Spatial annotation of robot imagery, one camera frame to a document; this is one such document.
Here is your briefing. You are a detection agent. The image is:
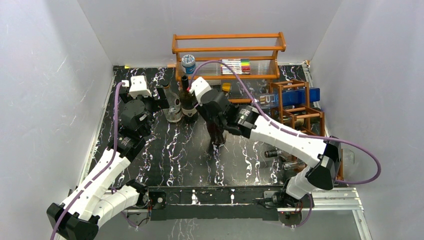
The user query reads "wooden wine rack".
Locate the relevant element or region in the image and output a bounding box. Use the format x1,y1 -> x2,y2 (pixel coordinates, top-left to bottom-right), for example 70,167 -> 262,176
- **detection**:
268,79 -> 345,187

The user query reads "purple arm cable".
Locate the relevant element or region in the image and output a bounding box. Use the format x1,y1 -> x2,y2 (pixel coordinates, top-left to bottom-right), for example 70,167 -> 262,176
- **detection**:
49,80 -> 131,240
188,60 -> 382,228

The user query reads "orange wooden shelf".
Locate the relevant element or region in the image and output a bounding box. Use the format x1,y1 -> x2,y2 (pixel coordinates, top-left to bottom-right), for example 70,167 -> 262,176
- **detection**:
171,31 -> 287,106

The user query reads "gold foil wine bottle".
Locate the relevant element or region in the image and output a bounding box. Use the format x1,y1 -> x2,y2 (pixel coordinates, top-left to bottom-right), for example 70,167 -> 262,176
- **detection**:
206,114 -> 227,145

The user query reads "yellow small object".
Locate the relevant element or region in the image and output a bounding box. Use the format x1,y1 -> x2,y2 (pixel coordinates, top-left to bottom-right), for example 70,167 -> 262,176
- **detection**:
221,82 -> 232,93

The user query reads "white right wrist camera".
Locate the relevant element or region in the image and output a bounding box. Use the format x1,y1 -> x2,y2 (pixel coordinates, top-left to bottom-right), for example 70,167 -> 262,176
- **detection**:
188,77 -> 212,106

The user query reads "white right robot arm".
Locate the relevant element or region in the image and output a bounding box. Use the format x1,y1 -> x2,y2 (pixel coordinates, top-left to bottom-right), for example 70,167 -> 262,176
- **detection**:
192,89 -> 341,207

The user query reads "dark green wine bottle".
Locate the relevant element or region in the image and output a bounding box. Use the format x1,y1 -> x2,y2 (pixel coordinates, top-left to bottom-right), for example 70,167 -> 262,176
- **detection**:
179,75 -> 199,124

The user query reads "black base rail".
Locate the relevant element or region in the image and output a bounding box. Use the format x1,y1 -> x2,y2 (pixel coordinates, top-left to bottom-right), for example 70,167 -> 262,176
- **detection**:
119,187 -> 312,222

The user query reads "marker pen set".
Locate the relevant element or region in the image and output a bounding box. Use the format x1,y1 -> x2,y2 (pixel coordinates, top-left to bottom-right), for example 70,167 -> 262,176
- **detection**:
220,58 -> 251,75

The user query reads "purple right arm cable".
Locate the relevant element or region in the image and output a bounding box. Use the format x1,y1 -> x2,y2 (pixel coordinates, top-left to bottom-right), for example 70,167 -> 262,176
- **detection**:
188,60 -> 382,228

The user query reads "blue lidded jar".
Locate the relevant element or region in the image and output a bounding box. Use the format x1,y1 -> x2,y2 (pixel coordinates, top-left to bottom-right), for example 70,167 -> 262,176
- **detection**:
181,54 -> 196,75

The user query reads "clear glass bottle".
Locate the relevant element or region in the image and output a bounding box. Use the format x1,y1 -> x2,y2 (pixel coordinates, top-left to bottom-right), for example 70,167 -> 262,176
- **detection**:
160,80 -> 183,123

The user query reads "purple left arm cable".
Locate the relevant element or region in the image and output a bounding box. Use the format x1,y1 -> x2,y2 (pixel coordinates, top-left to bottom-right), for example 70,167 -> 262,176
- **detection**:
49,80 -> 131,240

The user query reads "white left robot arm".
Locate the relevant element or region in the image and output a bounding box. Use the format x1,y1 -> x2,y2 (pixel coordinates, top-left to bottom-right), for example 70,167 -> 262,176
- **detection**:
46,80 -> 169,240

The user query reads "blue glass bottle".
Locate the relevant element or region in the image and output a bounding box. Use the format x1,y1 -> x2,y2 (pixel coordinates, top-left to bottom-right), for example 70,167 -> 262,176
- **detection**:
254,87 -> 321,109

